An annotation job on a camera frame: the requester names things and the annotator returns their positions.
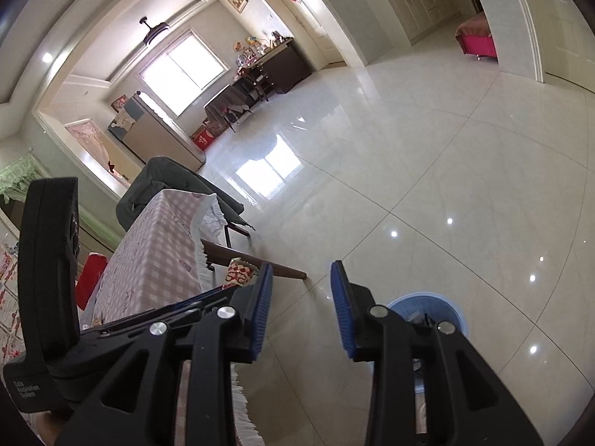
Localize toys on desk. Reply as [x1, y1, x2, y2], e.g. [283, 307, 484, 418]
[232, 31, 294, 64]

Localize brown wooden table leg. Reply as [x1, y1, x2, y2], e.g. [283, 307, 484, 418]
[201, 239, 308, 282]

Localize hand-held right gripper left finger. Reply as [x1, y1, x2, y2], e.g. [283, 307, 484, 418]
[55, 262, 275, 446]

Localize ceiling fan light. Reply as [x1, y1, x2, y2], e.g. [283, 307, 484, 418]
[138, 16, 171, 48]

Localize dark wooden desk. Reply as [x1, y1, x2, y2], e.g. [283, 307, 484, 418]
[259, 37, 313, 96]

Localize table with grey cloth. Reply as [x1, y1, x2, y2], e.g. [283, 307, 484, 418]
[204, 84, 257, 133]

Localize green door curtain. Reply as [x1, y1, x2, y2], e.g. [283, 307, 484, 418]
[0, 155, 39, 203]

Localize wooden chair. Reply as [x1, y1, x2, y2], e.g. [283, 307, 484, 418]
[239, 67, 273, 103]

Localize white cabinets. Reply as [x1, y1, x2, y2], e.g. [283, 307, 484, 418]
[380, 0, 459, 41]

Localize pink bed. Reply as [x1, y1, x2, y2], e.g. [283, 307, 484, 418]
[454, 11, 498, 64]

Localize pink checked tablecloth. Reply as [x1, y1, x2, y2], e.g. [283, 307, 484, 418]
[78, 189, 262, 446]

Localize wall of certificates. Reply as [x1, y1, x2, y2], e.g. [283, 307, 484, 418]
[0, 237, 27, 369]

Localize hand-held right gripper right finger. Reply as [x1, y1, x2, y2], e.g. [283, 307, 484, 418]
[329, 260, 544, 446]

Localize pink curtain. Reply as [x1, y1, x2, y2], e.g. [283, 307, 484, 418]
[64, 120, 132, 187]

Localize window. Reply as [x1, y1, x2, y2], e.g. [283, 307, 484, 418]
[139, 32, 229, 116]

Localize red and white box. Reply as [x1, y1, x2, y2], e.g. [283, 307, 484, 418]
[223, 258, 259, 287]

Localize grey covered chair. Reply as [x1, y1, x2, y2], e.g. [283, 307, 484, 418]
[116, 156, 254, 239]

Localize red chair cover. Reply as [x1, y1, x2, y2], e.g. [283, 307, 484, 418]
[75, 253, 109, 311]

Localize red cardboard box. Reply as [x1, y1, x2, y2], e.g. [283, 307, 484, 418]
[190, 125, 219, 152]

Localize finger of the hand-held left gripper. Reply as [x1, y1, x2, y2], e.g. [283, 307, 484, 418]
[80, 285, 243, 334]

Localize refrigerator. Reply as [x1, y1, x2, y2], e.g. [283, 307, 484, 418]
[107, 91, 206, 172]

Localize blue trash bin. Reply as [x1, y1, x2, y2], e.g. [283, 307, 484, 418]
[386, 291, 468, 446]

